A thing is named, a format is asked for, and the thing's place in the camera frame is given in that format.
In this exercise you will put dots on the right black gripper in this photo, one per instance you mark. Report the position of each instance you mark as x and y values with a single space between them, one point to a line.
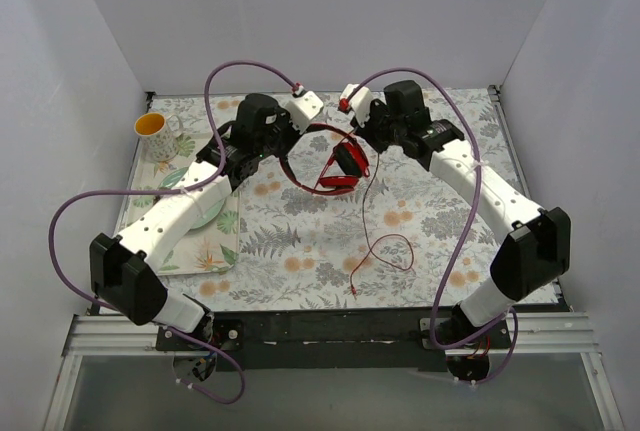
367 127

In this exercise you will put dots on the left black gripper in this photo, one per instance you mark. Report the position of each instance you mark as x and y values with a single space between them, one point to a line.
288 132

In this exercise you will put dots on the red headphones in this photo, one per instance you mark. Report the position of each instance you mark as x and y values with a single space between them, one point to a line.
345 167

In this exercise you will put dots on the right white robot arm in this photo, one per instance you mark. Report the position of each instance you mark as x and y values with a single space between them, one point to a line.
534 243

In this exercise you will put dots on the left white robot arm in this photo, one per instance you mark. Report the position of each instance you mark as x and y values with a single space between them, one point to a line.
124 267

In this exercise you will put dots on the green ceramic plate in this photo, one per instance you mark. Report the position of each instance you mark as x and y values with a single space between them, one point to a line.
206 211

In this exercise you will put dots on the floral mug yellow inside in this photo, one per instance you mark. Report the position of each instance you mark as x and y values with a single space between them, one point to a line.
159 135

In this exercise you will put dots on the floral tablecloth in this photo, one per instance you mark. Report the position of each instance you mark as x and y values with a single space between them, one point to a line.
395 241

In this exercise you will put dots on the floral rectangular tray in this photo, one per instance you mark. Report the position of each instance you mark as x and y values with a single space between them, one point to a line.
212 244

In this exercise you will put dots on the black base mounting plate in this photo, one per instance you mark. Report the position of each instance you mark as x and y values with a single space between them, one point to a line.
328 339

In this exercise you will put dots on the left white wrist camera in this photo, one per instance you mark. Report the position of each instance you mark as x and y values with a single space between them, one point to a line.
303 107

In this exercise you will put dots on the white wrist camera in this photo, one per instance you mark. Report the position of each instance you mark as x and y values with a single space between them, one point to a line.
303 107
358 100

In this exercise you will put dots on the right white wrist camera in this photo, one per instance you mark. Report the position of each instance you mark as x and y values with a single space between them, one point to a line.
358 100

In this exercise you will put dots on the aluminium frame rail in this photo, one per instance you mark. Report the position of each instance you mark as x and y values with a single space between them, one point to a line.
336 370

